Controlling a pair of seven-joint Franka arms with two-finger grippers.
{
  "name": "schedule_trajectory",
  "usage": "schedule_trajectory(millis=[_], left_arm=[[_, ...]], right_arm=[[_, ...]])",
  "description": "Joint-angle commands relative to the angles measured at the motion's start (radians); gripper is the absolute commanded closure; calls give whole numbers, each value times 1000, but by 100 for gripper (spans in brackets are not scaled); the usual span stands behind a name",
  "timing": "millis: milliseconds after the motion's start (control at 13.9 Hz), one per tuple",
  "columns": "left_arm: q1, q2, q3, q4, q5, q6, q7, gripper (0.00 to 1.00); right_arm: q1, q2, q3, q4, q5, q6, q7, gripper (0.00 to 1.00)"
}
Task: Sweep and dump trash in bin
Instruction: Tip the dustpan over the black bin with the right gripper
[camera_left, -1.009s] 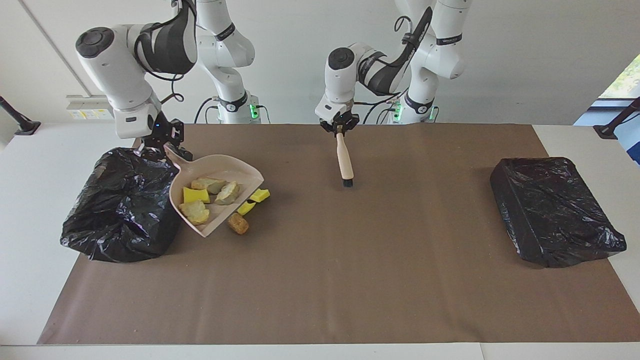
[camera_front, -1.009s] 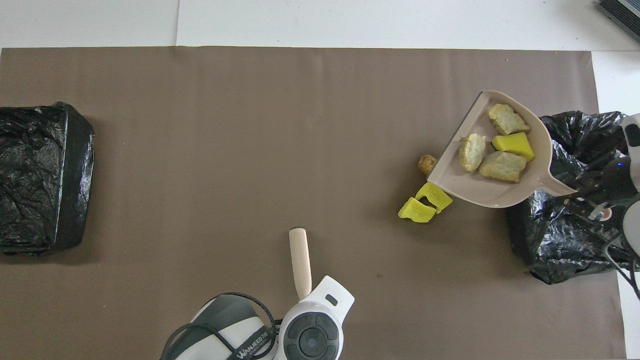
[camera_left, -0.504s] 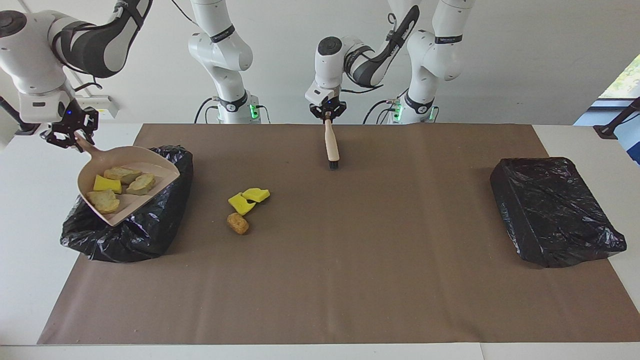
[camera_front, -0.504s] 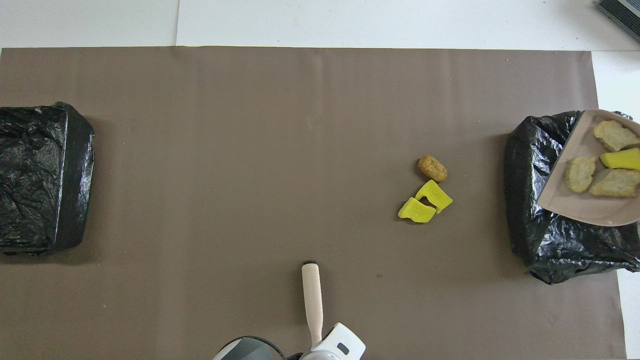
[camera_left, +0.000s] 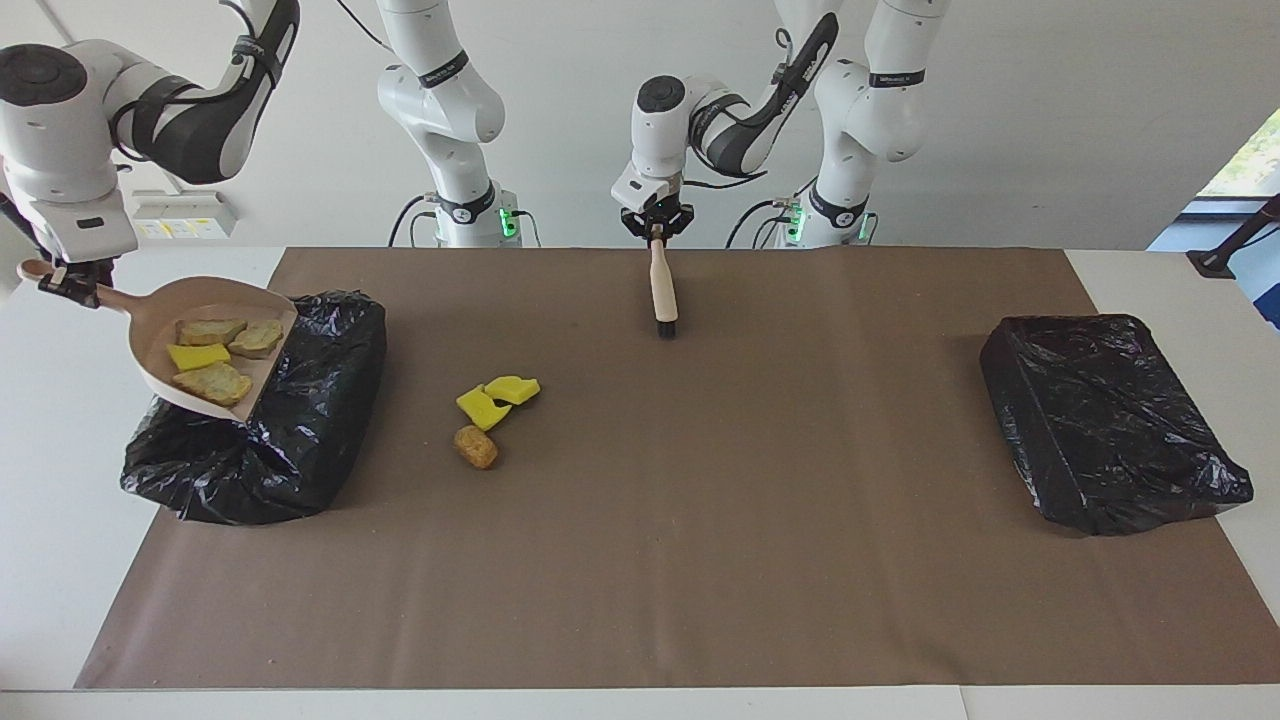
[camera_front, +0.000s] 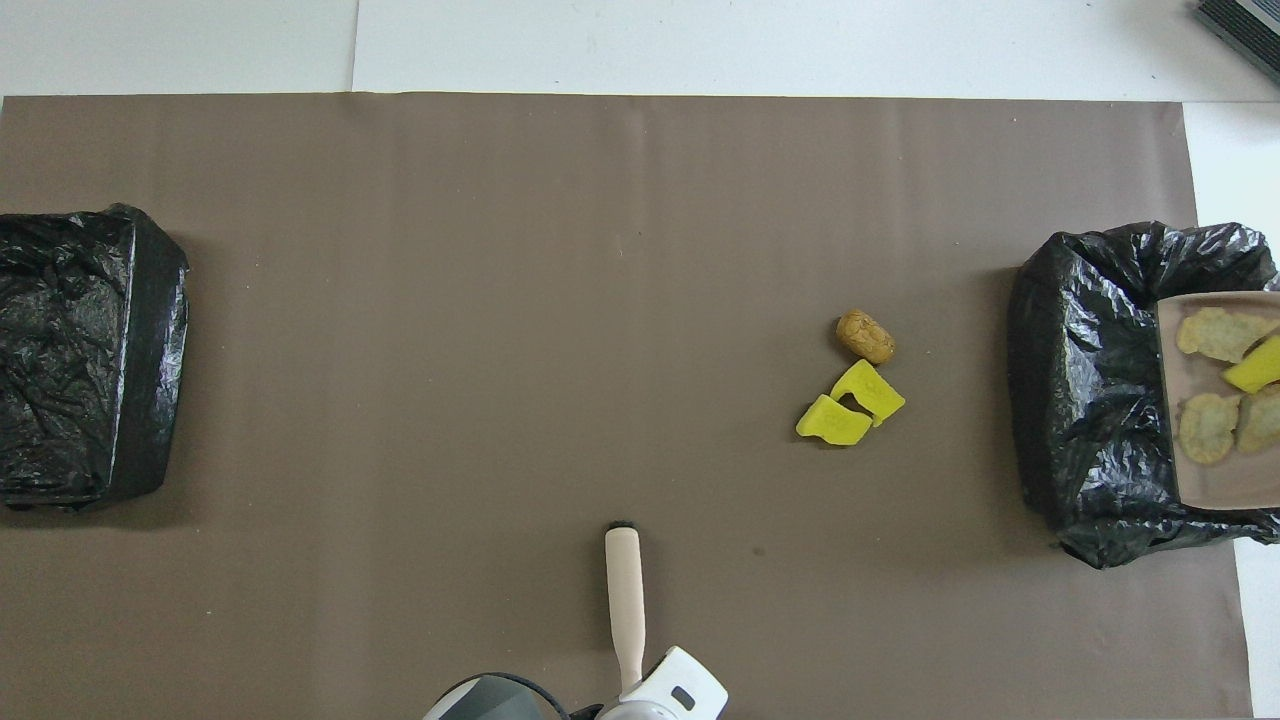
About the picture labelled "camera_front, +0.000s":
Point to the beige trash lump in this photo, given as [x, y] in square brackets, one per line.
[1207, 428]
[1262, 420]
[1220, 333]

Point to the black bag lined bin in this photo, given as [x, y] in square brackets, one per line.
[1090, 400]
[70, 360]

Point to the yellow sponge piece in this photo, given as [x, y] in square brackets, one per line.
[868, 390]
[1258, 369]
[833, 422]

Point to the brown paper table mat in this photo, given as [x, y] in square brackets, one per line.
[500, 300]

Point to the pink plastic dustpan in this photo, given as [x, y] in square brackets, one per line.
[1200, 480]

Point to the beige hand brush black bristles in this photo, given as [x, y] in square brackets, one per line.
[624, 600]

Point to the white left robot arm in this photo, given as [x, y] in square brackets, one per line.
[670, 690]

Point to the black ribbed panel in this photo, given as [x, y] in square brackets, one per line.
[1245, 30]

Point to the brown oval bread lump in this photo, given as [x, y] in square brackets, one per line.
[866, 337]

